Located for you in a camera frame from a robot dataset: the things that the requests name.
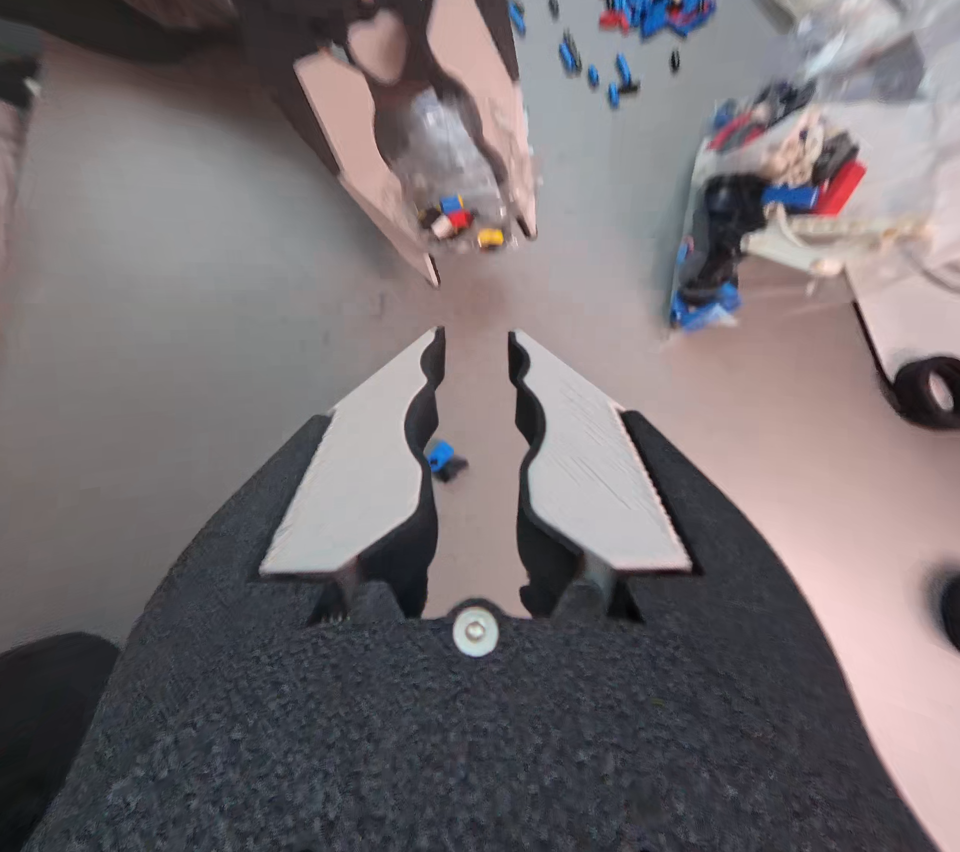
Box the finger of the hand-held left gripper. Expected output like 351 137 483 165
292 8 442 288
422 0 540 240

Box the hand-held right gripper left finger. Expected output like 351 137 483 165
258 325 447 579

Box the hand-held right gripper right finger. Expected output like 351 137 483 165
507 329 693 576

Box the small clear plastic bag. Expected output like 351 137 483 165
386 83 543 253

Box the large clear toy brick bag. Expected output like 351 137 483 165
666 0 960 332

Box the grey desk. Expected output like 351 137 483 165
0 0 960 852

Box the pile of blue toy pins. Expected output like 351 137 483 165
508 0 717 111

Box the black toy tyre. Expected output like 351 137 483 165
892 356 960 430
930 567 960 651

